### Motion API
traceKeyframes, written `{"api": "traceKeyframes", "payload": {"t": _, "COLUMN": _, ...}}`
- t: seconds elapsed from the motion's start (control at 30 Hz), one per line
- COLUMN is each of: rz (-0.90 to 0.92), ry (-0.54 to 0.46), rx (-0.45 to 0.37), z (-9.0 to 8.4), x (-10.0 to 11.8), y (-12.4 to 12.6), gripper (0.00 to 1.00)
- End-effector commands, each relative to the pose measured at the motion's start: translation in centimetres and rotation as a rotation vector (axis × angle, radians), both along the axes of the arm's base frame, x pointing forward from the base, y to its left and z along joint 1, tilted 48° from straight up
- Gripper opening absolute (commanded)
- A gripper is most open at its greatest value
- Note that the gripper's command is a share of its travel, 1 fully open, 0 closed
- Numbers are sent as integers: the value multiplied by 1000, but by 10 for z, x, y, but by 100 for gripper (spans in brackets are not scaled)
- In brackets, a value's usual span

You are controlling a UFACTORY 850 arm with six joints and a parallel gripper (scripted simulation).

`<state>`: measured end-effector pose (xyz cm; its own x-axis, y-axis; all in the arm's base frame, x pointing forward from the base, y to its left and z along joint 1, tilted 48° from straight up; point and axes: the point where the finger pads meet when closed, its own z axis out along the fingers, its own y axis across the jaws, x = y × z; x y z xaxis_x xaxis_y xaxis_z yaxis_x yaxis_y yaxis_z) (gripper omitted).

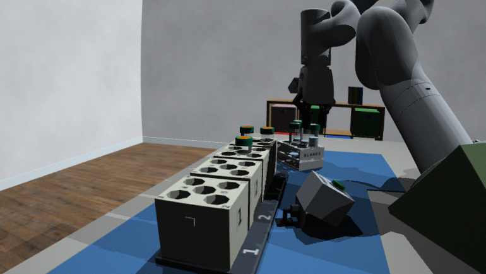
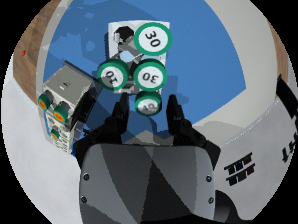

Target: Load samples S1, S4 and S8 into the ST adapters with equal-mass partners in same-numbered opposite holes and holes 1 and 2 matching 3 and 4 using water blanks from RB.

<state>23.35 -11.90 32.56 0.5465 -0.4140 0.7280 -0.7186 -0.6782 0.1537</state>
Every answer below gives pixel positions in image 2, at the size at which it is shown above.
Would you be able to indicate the blue flat mat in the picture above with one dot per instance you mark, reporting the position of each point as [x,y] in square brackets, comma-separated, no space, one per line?
[202,65]

